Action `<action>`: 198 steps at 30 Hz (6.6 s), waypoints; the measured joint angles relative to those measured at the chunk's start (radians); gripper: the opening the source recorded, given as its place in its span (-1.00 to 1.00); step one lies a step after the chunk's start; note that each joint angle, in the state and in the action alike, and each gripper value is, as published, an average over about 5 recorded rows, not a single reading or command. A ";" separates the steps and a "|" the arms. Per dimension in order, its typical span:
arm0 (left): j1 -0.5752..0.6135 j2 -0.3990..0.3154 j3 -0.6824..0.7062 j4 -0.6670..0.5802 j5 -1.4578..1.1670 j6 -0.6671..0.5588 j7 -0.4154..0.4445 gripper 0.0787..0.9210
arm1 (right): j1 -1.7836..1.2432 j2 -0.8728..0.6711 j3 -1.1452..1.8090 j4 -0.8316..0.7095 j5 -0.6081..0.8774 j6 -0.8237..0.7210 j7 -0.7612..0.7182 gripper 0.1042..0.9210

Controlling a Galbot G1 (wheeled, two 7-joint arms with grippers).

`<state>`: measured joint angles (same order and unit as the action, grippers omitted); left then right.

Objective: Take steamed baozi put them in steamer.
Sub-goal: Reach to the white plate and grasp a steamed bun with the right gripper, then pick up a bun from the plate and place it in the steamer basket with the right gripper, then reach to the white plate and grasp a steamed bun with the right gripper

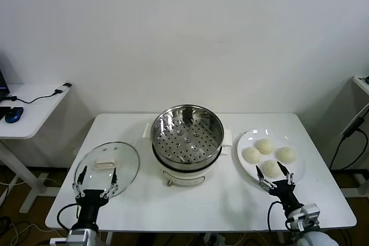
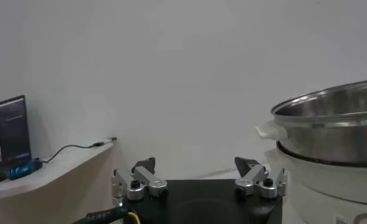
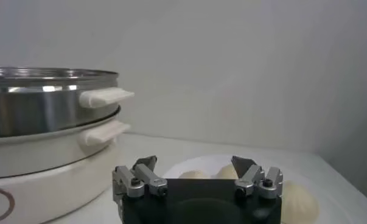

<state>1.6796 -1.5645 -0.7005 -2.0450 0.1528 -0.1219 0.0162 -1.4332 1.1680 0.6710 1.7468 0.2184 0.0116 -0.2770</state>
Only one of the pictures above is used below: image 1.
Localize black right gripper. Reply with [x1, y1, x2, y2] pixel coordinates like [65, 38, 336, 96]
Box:
[255, 161, 304, 211]

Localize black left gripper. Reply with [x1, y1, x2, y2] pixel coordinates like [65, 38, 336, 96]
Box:
[72, 166, 119, 225]

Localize white steamed baozi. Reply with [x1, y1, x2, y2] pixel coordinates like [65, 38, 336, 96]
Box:
[276, 146, 297, 164]
[243, 147, 262, 164]
[261, 160, 281, 178]
[256, 138, 276, 154]

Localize glass pot lid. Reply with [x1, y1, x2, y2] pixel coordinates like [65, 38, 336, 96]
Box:
[74, 141, 141, 198]

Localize stainless steel steamer basket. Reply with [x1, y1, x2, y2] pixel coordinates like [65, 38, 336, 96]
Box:
[150, 104, 225, 172]

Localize white round plate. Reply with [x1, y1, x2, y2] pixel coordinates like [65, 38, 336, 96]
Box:
[236, 128, 306, 186]

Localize white electric cooker pot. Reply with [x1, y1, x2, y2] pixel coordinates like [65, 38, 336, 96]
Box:
[142, 122, 233, 188]

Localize white side desk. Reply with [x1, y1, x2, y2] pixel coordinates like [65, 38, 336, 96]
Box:
[0, 82, 95, 214]

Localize black power adapter brick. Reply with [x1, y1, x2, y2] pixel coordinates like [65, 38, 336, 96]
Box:
[342, 115, 364, 137]

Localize blue computer mouse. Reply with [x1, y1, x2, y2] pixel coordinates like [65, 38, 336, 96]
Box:
[4, 107, 24, 124]

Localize dark laptop screen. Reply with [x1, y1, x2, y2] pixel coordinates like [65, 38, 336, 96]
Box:
[0, 69, 9, 99]

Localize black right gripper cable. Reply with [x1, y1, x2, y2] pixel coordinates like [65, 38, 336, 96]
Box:
[268, 201, 289, 232]

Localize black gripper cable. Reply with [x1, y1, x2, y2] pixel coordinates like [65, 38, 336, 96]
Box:
[57, 202, 84, 231]
[268, 201, 289, 232]

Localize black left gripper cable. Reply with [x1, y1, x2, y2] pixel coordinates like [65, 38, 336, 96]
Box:
[57, 202, 84, 231]

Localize black power adapter cable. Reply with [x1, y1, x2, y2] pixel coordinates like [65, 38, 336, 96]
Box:
[329, 129, 369, 171]

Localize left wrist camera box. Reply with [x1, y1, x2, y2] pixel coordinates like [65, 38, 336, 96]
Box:
[48, 237, 69, 246]

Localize white floor cable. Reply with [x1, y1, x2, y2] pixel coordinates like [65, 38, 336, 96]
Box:
[8, 222, 51, 246]

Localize black desk cable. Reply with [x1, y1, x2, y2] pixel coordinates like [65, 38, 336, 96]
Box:
[0, 89, 63, 105]

